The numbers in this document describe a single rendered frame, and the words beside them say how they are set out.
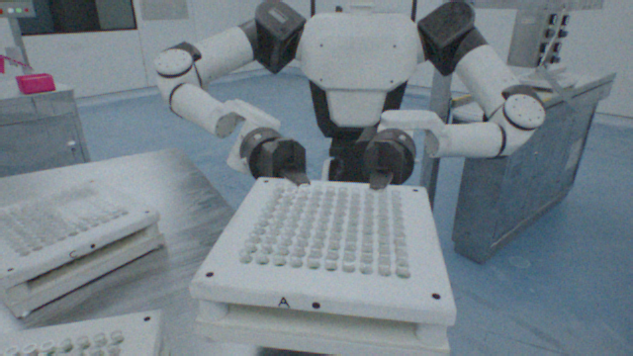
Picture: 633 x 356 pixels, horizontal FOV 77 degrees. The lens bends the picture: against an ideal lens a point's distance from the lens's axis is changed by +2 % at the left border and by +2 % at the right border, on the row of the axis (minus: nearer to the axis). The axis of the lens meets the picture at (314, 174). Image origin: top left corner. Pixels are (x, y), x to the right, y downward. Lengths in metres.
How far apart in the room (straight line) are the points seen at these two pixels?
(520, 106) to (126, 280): 0.79
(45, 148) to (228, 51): 1.97
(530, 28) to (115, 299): 1.55
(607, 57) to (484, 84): 4.35
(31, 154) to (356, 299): 2.55
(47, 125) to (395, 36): 2.23
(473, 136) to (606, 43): 4.47
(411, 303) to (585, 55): 4.99
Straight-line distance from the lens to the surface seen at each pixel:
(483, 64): 0.96
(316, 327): 0.41
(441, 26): 1.00
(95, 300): 0.73
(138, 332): 0.54
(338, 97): 0.97
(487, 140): 0.84
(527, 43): 1.73
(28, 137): 2.77
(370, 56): 0.94
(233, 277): 0.40
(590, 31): 5.27
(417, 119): 0.76
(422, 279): 0.40
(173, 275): 0.74
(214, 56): 0.97
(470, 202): 2.13
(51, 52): 5.69
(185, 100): 0.87
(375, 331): 0.41
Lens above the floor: 1.26
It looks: 24 degrees down
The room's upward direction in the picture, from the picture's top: straight up
